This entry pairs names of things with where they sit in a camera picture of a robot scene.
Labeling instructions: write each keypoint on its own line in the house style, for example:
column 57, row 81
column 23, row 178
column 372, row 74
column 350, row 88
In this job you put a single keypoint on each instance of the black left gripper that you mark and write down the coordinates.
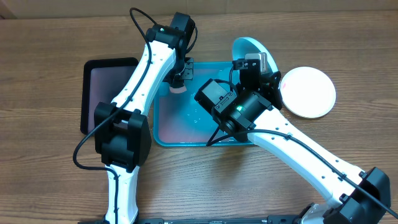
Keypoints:
column 188, row 76

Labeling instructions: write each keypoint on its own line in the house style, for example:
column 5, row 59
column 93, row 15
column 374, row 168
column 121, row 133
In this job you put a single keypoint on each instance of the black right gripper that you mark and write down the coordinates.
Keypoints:
column 267, row 88

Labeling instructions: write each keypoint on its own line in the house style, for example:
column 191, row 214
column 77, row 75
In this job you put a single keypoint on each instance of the pink and green sponge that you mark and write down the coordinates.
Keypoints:
column 177, row 88

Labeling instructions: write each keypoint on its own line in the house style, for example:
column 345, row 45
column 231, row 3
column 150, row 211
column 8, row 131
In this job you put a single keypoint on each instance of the white plate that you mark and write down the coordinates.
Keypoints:
column 308, row 92

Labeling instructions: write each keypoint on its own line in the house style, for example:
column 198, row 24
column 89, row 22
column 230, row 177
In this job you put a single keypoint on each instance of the light blue plate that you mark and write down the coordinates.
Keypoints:
column 247, row 45

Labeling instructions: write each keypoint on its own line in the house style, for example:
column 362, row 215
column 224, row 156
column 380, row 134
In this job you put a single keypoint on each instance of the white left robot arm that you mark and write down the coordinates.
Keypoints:
column 122, row 133

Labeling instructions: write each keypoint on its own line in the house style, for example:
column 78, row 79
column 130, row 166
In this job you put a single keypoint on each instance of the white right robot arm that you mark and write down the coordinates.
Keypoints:
column 250, row 111

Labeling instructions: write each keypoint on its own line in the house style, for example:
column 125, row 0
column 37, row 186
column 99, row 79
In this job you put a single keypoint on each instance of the teal plastic serving tray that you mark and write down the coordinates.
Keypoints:
column 179, row 121

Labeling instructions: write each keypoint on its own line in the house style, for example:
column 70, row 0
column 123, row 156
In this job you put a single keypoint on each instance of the black rectangular tray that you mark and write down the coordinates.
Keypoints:
column 103, row 79

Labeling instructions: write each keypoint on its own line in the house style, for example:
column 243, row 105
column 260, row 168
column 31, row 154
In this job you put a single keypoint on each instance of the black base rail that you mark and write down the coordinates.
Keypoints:
column 271, row 219

